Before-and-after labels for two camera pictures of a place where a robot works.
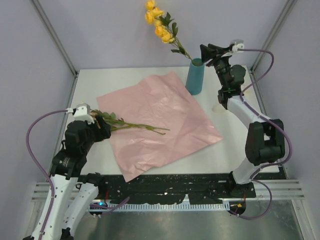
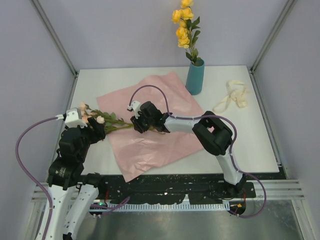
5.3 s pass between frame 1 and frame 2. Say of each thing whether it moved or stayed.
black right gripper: moved
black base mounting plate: stayed
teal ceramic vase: stayed
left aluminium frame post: stayed
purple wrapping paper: stayed
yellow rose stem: moved
